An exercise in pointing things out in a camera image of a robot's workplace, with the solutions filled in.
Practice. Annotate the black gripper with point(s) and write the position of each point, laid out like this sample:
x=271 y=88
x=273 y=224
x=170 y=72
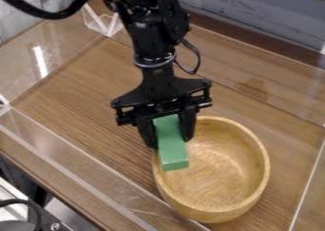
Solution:
x=164 y=94

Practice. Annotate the green rectangular block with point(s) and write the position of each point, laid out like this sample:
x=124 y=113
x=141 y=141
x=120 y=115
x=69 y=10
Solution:
x=172 y=145

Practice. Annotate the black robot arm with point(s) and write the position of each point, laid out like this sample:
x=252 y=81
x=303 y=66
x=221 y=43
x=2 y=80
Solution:
x=157 y=24

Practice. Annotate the brown wooden bowl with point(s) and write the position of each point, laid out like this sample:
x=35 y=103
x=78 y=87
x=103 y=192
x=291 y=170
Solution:
x=223 y=184

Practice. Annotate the clear acrylic corner bracket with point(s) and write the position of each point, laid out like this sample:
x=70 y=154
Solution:
x=106 y=24

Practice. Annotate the black metal table bracket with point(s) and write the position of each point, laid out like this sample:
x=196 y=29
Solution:
x=47 y=220

